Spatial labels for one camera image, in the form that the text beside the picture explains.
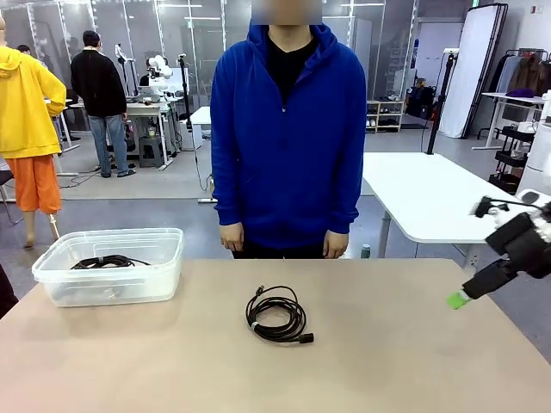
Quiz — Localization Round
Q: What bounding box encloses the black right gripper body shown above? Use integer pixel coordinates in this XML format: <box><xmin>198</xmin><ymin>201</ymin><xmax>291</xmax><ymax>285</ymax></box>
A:
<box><xmin>485</xmin><ymin>213</ymin><xmax>551</xmax><ymax>279</ymax></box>

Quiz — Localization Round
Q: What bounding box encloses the thin black cable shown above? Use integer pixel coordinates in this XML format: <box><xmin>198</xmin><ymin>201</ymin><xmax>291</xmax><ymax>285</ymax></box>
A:
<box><xmin>245</xmin><ymin>283</ymin><xmax>315</xmax><ymax>345</ymax></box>

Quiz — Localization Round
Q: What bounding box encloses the black braided USB cable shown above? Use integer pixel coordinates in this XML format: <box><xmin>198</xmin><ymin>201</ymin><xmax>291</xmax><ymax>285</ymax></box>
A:
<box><xmin>71</xmin><ymin>255</ymin><xmax>152</xmax><ymax>271</ymax></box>

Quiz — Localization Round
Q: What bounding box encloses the person's left forearm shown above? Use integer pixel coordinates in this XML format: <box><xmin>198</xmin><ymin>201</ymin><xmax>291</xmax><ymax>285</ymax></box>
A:
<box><xmin>329</xmin><ymin>171</ymin><xmax>367</xmax><ymax>236</ymax></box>

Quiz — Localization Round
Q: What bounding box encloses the person's right forearm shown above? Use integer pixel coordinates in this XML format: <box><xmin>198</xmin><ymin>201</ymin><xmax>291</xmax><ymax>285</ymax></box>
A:
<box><xmin>211</xmin><ymin>171</ymin><xmax>245</xmax><ymax>227</ymax></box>

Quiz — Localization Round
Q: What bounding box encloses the person's left hand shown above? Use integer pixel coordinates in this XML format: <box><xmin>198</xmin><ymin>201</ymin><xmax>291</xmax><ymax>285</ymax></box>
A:
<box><xmin>322</xmin><ymin>230</ymin><xmax>349</xmax><ymax>259</ymax></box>

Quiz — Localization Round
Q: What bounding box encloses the person's right hand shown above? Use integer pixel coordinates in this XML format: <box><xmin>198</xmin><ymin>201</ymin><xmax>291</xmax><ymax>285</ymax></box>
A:
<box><xmin>219</xmin><ymin>222</ymin><xmax>245</xmax><ymax>252</ymax></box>

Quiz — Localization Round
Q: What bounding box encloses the white cylindrical appliance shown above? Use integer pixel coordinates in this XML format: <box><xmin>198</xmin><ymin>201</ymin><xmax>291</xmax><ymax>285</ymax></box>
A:
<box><xmin>518</xmin><ymin>89</ymin><xmax>551</xmax><ymax>194</ymax></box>

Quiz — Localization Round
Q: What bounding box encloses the black utility cart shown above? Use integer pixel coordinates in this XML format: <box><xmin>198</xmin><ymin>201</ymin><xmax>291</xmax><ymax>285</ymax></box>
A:
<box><xmin>488</xmin><ymin>124</ymin><xmax>537</xmax><ymax>194</ymax></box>

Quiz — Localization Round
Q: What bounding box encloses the white table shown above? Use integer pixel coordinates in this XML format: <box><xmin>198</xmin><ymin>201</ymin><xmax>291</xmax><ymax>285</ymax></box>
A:
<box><xmin>360</xmin><ymin>151</ymin><xmax>524</xmax><ymax>259</ymax></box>

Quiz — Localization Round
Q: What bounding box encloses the white desk with thin legs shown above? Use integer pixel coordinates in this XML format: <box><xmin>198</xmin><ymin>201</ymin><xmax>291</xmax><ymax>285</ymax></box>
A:
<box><xmin>471</xmin><ymin>91</ymin><xmax>550</xmax><ymax>151</ymax></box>

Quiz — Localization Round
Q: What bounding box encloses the tall black tripod stand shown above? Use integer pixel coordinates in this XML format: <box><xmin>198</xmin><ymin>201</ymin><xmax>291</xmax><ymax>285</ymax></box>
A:
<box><xmin>425</xmin><ymin>49</ymin><xmax>460</xmax><ymax>156</ymax></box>

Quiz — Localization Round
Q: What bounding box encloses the clothes rack with coats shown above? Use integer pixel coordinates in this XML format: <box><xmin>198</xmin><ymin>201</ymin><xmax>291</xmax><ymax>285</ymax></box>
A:
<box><xmin>490</xmin><ymin>47</ymin><xmax>551</xmax><ymax>94</ymax></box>

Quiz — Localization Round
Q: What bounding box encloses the black bags pile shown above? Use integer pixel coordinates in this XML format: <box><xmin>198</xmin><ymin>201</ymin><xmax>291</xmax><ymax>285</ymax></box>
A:
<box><xmin>406</xmin><ymin>77</ymin><xmax>436</xmax><ymax>120</ymax></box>

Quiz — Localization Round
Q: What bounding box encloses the wooden shoe rack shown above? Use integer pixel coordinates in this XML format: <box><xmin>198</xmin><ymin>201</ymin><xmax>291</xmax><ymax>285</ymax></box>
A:
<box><xmin>365</xmin><ymin>99</ymin><xmax>406</xmax><ymax>133</ymax></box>

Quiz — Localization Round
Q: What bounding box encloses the person in blue hoodie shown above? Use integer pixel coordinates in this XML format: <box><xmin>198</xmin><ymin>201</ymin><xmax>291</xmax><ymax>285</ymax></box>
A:
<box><xmin>210</xmin><ymin>23</ymin><xmax>367</xmax><ymax>260</ymax></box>

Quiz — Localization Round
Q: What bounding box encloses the clear plastic storage bin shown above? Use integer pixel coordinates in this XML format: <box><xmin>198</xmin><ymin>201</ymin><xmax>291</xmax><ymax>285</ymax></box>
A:
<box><xmin>32</xmin><ymin>227</ymin><xmax>185</xmax><ymax>308</ymax></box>

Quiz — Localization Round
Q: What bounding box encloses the grey step stool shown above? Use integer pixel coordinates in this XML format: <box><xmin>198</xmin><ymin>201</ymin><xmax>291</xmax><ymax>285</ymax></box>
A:
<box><xmin>138</xmin><ymin>136</ymin><xmax>167</xmax><ymax>169</ymax></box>

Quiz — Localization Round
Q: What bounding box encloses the white background workbench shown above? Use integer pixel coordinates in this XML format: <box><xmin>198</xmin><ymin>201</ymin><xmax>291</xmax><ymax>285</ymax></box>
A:
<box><xmin>68</xmin><ymin>96</ymin><xmax>184</xmax><ymax>171</ymax></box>

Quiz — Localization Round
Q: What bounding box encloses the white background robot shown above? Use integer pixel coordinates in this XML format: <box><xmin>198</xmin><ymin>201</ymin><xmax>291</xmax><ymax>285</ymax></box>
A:
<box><xmin>139</xmin><ymin>53</ymin><xmax>173</xmax><ymax>94</ymax></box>

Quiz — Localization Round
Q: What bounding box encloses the person in black sweater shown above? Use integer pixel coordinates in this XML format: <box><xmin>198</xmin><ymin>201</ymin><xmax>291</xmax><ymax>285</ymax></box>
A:
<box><xmin>70</xmin><ymin>29</ymin><xmax>138</xmax><ymax>179</ymax></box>

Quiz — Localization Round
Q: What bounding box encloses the person in yellow hoodie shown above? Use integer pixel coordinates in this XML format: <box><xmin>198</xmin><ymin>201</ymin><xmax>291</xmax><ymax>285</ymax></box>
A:
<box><xmin>0</xmin><ymin>16</ymin><xmax>68</xmax><ymax>249</ymax></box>

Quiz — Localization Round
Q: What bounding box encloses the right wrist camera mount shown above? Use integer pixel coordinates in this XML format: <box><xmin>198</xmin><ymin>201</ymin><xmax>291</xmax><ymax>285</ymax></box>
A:
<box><xmin>474</xmin><ymin>195</ymin><xmax>510</xmax><ymax>219</ymax></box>

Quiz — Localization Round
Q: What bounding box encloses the slim black camera tripod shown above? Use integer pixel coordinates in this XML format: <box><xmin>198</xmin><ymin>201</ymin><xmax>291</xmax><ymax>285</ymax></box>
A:
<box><xmin>177</xmin><ymin>53</ymin><xmax>195</xmax><ymax>130</ymax></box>

